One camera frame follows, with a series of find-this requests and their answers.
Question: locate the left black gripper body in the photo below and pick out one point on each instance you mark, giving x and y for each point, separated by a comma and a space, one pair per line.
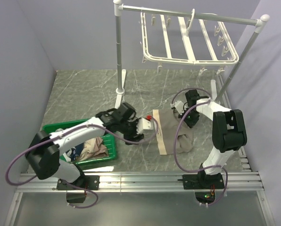
129, 129

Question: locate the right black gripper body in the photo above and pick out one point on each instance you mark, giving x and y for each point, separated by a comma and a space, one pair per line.
192, 118

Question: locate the taupe beige underwear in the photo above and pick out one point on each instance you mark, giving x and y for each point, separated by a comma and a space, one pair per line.
168, 124

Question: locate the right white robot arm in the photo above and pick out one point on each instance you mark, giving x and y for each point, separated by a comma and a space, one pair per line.
228, 132

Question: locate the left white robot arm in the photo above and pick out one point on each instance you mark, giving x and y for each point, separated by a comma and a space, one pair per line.
44, 157

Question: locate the beige pink underwear pile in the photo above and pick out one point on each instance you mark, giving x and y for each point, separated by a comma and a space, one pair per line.
93, 149

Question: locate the navy white underwear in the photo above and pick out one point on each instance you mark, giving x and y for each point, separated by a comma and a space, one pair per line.
73, 153

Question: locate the white clip drying hanger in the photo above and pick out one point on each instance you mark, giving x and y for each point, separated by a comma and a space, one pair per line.
185, 24

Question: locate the green plastic tray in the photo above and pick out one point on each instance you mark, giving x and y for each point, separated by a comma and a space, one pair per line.
109, 142

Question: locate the grey white garment rack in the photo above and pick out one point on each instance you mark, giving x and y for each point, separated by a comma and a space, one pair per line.
259, 25

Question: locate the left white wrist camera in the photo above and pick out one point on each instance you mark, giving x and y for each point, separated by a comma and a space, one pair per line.
145, 124

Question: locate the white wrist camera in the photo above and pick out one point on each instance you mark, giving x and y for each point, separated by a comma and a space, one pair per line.
145, 124
178, 108

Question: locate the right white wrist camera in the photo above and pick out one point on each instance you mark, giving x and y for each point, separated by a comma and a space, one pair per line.
178, 108

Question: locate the aluminium rail base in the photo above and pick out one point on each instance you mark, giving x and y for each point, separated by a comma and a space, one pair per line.
140, 182

